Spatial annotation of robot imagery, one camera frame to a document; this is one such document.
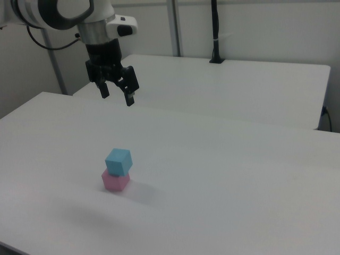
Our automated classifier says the grey metal frame post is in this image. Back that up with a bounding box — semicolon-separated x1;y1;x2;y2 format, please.
39;27;69;96
166;0;184;57

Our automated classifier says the white rear table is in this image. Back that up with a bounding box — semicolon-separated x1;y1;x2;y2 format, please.
72;54;332;131

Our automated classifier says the black camera pole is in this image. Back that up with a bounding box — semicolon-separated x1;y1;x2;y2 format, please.
209;0;226;64

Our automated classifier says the black wall cable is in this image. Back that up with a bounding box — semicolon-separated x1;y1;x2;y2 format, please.
321;105;333;132

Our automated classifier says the pink cube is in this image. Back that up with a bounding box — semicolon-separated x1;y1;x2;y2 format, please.
101;169;131;192

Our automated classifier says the blue cube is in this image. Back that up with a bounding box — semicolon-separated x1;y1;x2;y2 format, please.
105;148;133;177

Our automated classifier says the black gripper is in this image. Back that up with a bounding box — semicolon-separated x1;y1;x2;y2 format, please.
84;38;140;107

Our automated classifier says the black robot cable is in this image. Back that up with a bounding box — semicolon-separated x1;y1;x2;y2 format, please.
25;24;82;51

